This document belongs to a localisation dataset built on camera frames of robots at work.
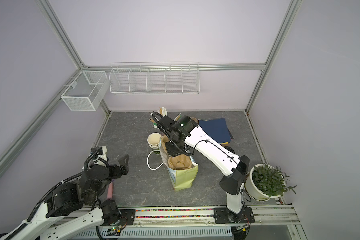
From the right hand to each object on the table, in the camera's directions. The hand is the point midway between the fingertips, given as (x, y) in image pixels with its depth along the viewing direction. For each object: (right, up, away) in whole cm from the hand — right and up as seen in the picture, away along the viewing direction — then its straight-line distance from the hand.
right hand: (175, 154), depth 72 cm
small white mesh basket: (-59, +34, +21) cm, 71 cm away
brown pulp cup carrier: (+3, -4, +1) cm, 5 cm away
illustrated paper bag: (+3, -11, -2) cm, 12 cm away
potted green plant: (+41, -12, -4) cm, 43 cm away
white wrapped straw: (-10, +23, +22) cm, 34 cm away
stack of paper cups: (-14, +5, +17) cm, 23 cm away
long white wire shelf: (-16, +45, +27) cm, 55 cm away
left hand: (-24, -2, -6) cm, 25 cm away
